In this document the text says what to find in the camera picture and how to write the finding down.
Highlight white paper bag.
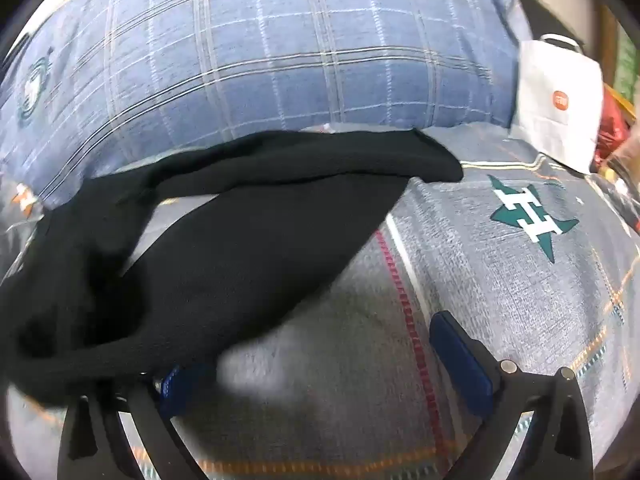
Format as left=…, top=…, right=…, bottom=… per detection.
left=509, top=34, right=605, bottom=175

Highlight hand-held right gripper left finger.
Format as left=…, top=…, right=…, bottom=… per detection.
left=57, top=364, right=202, bottom=480

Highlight dark cloth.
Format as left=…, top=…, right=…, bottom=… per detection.
left=514, top=0, right=601, bottom=61

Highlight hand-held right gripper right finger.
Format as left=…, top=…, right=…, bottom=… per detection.
left=428, top=311, right=594, bottom=480

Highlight black pants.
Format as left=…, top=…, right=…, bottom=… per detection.
left=0, top=129, right=465, bottom=408

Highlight blue plaid pillow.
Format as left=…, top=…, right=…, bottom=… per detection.
left=0, top=0, right=522, bottom=211

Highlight red bag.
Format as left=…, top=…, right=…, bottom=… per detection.
left=594, top=85, right=637, bottom=171

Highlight grey star print bed sheet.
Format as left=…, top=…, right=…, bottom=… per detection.
left=0, top=122, right=640, bottom=480

